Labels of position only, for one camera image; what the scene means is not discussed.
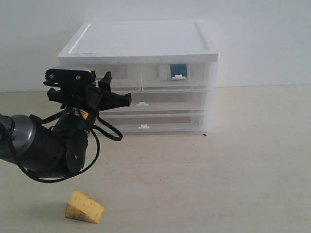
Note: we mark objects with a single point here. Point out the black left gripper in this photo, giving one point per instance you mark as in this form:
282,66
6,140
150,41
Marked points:
91,98

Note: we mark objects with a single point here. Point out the clear drawer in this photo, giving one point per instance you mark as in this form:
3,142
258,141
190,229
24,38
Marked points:
158,123
124,77
197,78
165,101

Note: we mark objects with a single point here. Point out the white pill bottle teal label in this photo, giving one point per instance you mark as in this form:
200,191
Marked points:
173,72

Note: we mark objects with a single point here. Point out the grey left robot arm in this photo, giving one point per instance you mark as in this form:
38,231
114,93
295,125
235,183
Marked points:
53,149

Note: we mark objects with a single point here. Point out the clear bottom drawer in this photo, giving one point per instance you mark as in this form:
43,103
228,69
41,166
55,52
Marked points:
158,123

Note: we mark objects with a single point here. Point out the white plastic drawer cabinet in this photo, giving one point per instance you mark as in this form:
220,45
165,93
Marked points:
145,43

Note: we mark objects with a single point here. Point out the yellow cheese wedge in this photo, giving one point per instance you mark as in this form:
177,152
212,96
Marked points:
82,208

